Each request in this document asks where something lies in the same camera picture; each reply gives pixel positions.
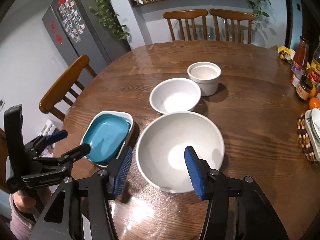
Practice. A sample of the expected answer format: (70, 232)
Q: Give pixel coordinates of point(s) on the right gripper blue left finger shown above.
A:
(117, 173)

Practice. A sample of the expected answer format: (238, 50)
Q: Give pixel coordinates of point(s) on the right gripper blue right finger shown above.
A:
(198, 170)

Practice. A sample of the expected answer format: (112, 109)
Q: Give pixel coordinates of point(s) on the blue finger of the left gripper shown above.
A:
(56, 137)
(75, 154)

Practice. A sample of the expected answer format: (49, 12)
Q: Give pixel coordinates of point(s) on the blue square plate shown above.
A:
(106, 136)

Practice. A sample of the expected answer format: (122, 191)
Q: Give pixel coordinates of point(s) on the large white bowl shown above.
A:
(160, 149)

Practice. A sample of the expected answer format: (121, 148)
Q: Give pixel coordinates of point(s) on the medium white bowl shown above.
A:
(175, 95)

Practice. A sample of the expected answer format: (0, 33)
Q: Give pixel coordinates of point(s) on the white ramekin cup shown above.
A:
(206, 75)

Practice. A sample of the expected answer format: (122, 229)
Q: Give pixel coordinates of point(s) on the left hand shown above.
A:
(25, 203)

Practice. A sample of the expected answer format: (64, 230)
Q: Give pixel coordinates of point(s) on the wooden chair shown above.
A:
(63, 85)
(186, 22)
(232, 20)

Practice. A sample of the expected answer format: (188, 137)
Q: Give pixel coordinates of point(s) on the grey refrigerator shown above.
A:
(76, 31)

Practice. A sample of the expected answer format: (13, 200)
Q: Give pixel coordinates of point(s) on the white plate on trivet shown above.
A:
(312, 127)

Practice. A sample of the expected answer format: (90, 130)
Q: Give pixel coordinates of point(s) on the brown lidded jar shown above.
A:
(304, 88)

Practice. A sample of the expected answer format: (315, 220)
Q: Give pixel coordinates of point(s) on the orange fruit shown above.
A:
(314, 102)

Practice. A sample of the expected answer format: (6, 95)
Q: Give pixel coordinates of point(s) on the hanging green plant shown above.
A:
(108, 18)

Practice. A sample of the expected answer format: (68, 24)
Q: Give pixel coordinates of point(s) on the yellow snack packet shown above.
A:
(286, 54)

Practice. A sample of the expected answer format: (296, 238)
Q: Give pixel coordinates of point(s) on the wooden chair back left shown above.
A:
(186, 22)

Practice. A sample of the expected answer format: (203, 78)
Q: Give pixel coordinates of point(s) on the wooden chair back right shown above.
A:
(232, 20)

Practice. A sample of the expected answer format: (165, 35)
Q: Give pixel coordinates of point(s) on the green plant right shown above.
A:
(260, 12)

